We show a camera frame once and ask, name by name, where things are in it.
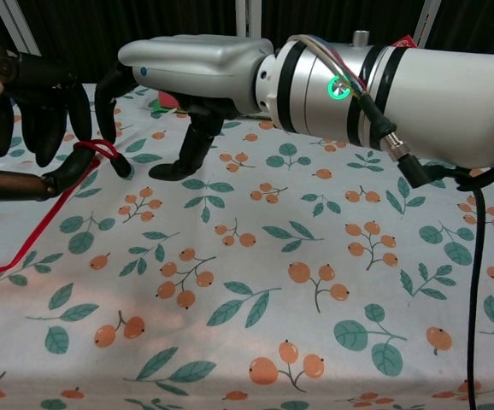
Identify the white frame post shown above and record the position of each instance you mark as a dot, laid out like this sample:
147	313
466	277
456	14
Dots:
16	25
426	21
247	17

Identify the floral print tablecloth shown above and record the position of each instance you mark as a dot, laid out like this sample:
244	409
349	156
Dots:
315	239

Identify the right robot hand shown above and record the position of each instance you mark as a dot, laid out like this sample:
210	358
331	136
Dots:
195	60

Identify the red cookie box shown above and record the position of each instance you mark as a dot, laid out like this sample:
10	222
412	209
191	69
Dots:
405	41

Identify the pink foam cube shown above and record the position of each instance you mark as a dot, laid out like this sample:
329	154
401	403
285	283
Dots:
168	99

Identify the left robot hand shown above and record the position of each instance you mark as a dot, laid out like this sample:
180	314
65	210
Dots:
42	98

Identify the black pleated curtain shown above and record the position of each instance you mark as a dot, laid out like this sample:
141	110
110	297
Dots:
123	21

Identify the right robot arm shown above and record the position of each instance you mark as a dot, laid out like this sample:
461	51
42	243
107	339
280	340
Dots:
443	98

